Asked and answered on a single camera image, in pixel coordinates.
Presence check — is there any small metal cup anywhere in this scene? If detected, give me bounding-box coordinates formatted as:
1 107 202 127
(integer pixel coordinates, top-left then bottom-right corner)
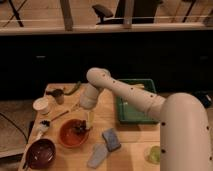
51 89 64 105

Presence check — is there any red bowl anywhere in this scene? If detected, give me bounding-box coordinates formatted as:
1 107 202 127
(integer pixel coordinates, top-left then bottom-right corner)
58 119 89 148

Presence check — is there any pale blue cloth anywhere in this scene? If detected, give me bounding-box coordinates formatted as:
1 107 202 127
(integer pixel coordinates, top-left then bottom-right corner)
87 144 109 169

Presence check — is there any wooden post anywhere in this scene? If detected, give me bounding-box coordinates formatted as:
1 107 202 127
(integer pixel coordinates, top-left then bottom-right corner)
60 0 73 31

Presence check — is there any dark grape bunch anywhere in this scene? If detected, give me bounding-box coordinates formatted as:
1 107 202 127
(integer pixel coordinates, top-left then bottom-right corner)
74 123 87 134

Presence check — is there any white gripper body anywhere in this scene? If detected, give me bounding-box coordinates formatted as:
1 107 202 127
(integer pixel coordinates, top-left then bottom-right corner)
79 83 103 110

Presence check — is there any green plastic tray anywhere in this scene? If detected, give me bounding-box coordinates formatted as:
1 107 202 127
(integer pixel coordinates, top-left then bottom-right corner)
116 79 157 125

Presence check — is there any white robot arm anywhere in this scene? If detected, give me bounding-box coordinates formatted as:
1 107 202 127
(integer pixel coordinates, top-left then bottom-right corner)
79 67 213 171

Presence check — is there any white brush with black bristles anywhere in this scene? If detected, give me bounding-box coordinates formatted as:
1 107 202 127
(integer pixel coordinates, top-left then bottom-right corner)
36 120 50 140

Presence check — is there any blue sponge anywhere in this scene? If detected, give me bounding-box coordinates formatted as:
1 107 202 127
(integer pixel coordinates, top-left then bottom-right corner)
102 128 121 152

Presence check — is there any black cable on floor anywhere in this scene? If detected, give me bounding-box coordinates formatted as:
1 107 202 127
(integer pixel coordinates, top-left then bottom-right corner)
0 112 29 144

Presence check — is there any white cup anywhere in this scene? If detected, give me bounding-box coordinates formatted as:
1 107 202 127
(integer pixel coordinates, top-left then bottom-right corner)
33 97 50 115

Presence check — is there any dark purple bowl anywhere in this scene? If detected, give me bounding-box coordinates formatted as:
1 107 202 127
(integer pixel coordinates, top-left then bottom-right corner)
25 139 56 170

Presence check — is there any wooden stick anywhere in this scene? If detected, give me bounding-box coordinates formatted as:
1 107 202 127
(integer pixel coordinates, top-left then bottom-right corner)
50 110 69 122

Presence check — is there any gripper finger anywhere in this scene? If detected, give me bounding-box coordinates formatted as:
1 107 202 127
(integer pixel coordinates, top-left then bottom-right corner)
87 110 94 129
70 103 80 113

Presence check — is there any black office chair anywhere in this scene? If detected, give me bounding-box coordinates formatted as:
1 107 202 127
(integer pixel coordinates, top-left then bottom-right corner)
92 0 159 25

